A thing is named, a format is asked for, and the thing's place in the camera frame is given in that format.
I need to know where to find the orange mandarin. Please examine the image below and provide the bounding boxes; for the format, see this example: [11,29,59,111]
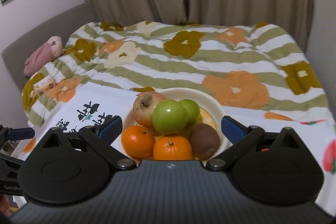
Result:
[121,126,155,159]

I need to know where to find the brown kiwi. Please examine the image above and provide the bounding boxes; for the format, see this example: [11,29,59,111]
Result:
[190,123,221,160]

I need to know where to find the large yellow-red apple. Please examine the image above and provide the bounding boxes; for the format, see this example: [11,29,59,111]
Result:
[132,92,166,128]

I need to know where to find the green apple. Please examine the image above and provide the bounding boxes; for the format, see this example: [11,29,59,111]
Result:
[178,99,200,126]
[152,99,188,135]

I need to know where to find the large orange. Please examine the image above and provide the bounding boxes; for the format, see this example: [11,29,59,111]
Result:
[153,135,195,161]

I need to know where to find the white fruit print cloth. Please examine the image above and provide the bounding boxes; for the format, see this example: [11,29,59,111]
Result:
[11,82,336,210]

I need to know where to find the cream duck print plate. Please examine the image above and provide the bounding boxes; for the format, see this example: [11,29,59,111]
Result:
[111,88,232,165]

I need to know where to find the tissue pack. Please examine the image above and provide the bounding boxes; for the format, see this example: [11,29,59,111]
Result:
[33,76,56,96]

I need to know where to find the striped floral quilt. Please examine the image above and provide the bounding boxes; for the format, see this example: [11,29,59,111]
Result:
[22,21,334,126]

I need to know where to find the grey headboard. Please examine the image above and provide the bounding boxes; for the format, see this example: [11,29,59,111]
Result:
[1,2,98,90]

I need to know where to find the pink plush toy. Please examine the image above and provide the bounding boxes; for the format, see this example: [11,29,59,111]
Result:
[23,36,63,77]

